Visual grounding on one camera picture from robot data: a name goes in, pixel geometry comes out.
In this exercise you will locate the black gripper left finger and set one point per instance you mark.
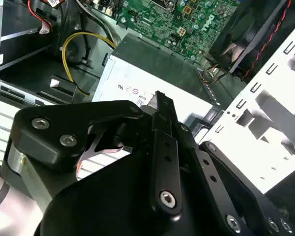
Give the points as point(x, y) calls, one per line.
point(46, 137)

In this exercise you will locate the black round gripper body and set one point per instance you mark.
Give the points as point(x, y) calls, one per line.
point(113, 209)

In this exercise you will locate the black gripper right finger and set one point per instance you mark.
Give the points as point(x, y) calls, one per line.
point(236, 186)

